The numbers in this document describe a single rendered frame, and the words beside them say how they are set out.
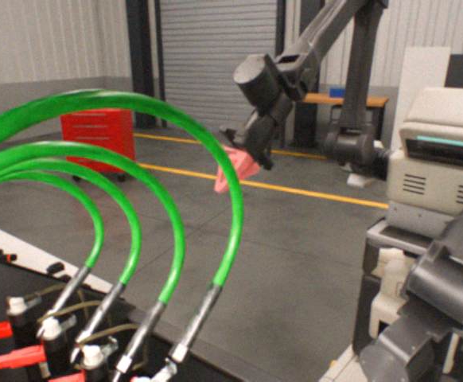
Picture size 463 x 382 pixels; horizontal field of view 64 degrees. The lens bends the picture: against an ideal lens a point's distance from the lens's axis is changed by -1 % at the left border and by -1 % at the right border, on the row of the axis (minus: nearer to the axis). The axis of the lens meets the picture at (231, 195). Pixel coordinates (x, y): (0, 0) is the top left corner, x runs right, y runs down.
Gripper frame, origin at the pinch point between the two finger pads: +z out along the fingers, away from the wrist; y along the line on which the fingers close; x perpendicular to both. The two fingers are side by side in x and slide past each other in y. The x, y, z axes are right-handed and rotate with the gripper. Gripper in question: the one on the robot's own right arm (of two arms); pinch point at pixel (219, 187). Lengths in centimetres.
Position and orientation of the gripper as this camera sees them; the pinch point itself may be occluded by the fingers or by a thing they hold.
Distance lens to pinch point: 63.9
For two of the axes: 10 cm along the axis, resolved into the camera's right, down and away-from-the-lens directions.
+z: -5.4, 8.1, -2.1
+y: -5.2, -5.2, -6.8
